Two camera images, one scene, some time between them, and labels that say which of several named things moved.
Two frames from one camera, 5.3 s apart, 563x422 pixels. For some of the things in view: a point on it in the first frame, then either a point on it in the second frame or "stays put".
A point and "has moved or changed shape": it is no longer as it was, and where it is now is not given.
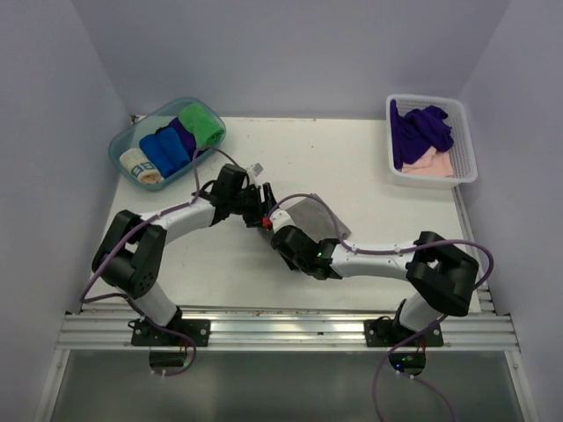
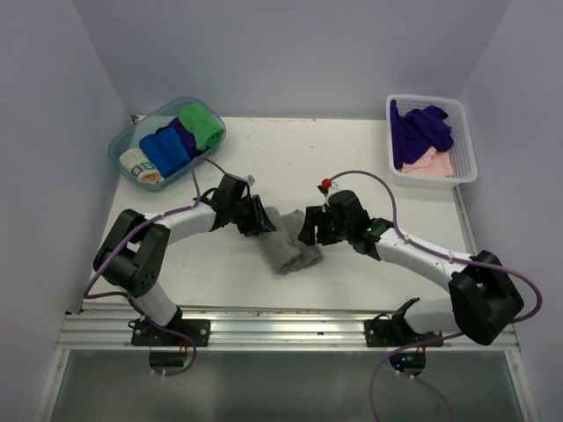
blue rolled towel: [166, 149] stays put
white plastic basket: [463, 153] stays put
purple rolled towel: [188, 140] stays put
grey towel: [312, 212] has moved or changed shape
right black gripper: [289, 264] -> [314, 217]
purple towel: [415, 133] stays put
